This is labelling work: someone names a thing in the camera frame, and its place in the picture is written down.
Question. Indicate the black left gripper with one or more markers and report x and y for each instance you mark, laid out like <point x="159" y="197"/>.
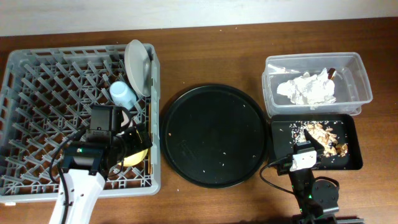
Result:
<point x="137" y="139"/>

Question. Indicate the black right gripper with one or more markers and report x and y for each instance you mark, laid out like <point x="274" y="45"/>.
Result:
<point x="305" y="148"/>

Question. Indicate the yellow bowl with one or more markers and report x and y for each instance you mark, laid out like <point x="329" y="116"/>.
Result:
<point x="134" y="159"/>

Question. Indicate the pink cup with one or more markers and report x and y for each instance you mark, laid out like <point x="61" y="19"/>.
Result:
<point x="125" y="120"/>

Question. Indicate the wooden chopstick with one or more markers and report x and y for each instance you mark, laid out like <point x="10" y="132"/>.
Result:
<point x="149" y="165"/>

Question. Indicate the blue cup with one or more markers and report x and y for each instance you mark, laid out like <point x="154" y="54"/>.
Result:
<point x="122" y="95"/>

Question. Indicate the white plate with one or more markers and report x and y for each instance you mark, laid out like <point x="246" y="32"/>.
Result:
<point x="138" y="66"/>

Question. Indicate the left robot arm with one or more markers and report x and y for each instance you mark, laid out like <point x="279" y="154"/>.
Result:
<point x="88" y="155"/>

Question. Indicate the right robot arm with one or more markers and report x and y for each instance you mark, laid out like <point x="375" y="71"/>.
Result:
<point x="317" y="197"/>

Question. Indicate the black rectangular waste tray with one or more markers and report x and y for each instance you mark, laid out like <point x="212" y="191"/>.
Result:
<point x="287" y="129"/>

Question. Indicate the grey dishwasher rack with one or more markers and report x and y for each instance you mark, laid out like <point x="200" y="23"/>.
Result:
<point x="46" y="96"/>

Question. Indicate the food scraps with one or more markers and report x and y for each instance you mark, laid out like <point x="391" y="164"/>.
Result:
<point x="322" y="135"/>

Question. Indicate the crumpled white paper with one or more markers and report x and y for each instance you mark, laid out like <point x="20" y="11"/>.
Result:
<point x="310" y="89"/>

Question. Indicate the clear plastic bin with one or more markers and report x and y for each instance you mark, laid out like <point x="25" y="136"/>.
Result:
<point x="352" y="86"/>

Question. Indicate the round black tray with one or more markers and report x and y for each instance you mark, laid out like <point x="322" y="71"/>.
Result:
<point x="214" y="136"/>

